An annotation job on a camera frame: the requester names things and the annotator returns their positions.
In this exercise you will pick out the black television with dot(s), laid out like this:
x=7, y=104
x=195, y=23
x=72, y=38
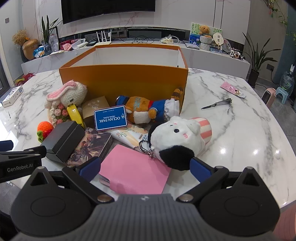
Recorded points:
x=106, y=9

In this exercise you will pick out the decorated plate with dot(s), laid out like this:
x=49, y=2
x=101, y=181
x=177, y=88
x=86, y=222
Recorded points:
x=226, y=45

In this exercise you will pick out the golden vase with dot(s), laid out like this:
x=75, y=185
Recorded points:
x=30, y=49

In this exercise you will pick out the blue rectangular tag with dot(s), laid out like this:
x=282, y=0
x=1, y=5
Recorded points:
x=110, y=118

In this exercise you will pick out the metal keyring clasp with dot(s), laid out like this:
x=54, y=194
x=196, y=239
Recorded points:
x=145, y=150

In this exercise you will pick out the clear water bottle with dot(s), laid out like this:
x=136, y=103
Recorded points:
x=288, y=78

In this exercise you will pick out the white marble media console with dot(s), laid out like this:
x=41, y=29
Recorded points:
x=208, y=61

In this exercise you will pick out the green leaf plant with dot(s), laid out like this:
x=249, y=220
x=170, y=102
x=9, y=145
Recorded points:
x=47, y=30

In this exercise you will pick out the blue snack bag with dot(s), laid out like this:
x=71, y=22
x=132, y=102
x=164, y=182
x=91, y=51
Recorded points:
x=41, y=51

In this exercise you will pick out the tall potted plant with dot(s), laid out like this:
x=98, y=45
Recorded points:
x=254, y=58

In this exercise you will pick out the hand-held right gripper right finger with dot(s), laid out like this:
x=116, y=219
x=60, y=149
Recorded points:
x=200, y=168

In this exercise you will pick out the dark illustrated card box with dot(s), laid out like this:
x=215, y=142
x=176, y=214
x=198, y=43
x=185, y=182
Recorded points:
x=92, y=143

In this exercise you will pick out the white pink crochet bunny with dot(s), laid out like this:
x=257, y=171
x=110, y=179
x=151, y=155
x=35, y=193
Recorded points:
x=71, y=95

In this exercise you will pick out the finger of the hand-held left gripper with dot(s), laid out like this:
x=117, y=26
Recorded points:
x=6, y=145
x=34, y=153

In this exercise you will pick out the metal nail clipper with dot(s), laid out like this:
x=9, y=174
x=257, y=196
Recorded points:
x=216, y=104

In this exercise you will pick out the stacked woven baskets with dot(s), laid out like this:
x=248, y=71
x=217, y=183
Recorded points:
x=205, y=44

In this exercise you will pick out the green stool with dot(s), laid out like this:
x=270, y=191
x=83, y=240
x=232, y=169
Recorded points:
x=282, y=92

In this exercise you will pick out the round paper fan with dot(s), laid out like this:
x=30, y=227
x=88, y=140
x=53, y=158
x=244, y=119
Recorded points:
x=218, y=38

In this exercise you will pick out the white router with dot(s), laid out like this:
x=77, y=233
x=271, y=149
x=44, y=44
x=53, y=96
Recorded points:
x=104, y=41

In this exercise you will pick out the white flat box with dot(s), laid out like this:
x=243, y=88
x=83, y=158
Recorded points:
x=12, y=96

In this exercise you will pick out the dried flower bunch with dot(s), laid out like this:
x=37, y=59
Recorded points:
x=20, y=37

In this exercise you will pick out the brown bear plush blue outfit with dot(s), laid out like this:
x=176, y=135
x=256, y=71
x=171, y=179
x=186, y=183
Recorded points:
x=141, y=109

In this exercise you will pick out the black box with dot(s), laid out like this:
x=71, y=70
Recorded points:
x=62, y=139

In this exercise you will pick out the pink notebook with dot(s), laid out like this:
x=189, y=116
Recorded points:
x=134, y=171

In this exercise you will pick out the small brown box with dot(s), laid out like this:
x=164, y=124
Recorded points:
x=92, y=107

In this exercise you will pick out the grey laptop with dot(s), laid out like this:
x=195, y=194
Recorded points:
x=191, y=45

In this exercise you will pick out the floral paper packet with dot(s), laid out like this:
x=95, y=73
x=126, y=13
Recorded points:
x=129, y=136

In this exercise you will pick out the small brown teddy bear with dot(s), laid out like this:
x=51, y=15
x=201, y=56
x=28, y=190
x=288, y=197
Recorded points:
x=205, y=30

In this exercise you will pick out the pink fabric item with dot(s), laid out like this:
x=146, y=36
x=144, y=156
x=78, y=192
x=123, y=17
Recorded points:
x=66, y=46

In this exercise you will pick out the white power strip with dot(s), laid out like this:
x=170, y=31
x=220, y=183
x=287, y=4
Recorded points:
x=167, y=40

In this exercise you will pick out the red feather toy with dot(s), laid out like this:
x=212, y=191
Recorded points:
x=25, y=77

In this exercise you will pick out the orange cardboard box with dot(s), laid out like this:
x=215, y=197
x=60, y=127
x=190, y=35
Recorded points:
x=120, y=78

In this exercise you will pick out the white plush toy striped hat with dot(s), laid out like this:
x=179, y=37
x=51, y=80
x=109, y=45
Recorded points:
x=175, y=141

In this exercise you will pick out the pink heater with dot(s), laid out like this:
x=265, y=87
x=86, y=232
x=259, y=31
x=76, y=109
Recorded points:
x=269, y=97

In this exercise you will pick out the hanging vine plant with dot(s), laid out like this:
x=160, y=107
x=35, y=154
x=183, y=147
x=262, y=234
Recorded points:
x=281, y=11

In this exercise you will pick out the pink card packet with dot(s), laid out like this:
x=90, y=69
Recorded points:
x=231, y=89

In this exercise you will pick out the cow figurines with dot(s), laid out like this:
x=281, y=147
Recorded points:
x=235, y=54

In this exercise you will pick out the green blue painting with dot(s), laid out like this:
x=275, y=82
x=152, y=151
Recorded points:
x=194, y=30

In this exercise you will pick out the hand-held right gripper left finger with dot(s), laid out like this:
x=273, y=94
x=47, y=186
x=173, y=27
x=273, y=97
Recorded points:
x=89, y=167

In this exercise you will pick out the orange crochet fruit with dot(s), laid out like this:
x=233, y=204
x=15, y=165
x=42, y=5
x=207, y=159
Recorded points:
x=44, y=128

